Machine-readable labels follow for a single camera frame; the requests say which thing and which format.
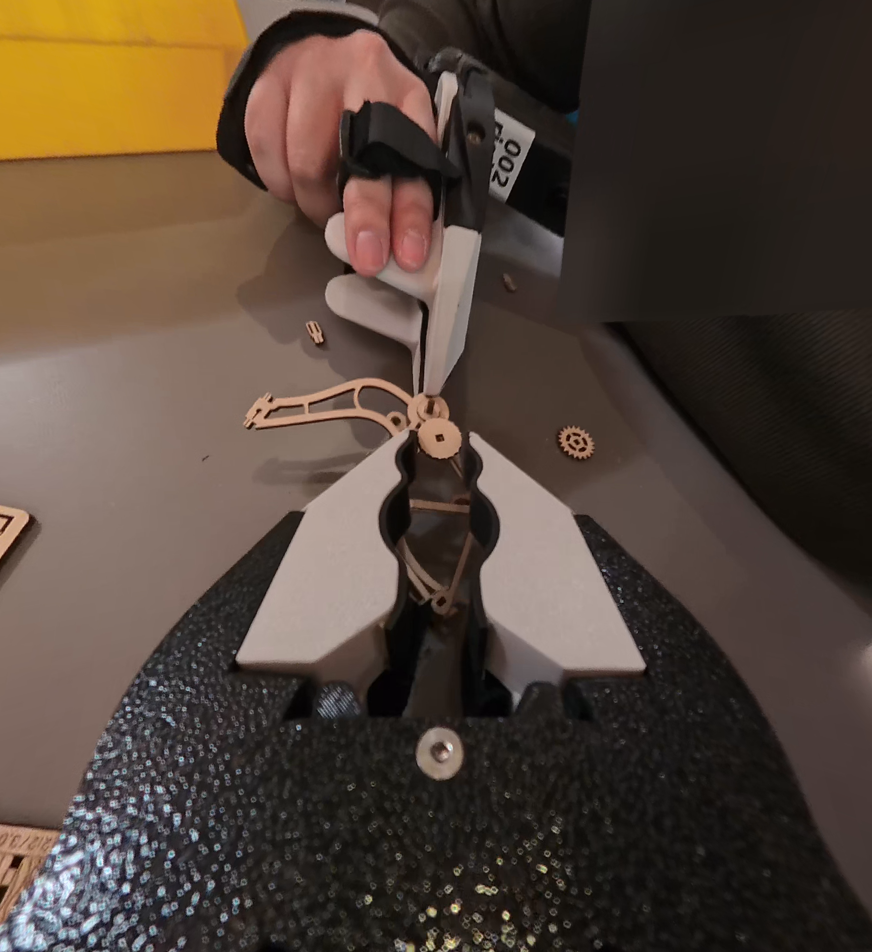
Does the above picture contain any person's right hand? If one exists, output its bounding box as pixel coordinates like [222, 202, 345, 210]
[246, 28, 440, 280]

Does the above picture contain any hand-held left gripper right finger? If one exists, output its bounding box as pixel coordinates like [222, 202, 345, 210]
[467, 431, 647, 699]

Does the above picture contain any wooden disc square hole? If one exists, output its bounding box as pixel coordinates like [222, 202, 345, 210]
[415, 416, 461, 461]

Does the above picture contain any yellow plastic bin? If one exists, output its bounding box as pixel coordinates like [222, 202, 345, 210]
[0, 0, 251, 163]

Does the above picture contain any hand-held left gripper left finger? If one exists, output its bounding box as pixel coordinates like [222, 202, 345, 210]
[235, 431, 422, 681]

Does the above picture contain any wooden model frame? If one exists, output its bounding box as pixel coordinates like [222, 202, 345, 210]
[242, 375, 481, 618]

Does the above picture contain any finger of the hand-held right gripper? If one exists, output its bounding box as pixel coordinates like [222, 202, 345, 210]
[324, 210, 483, 397]
[324, 271, 431, 395]

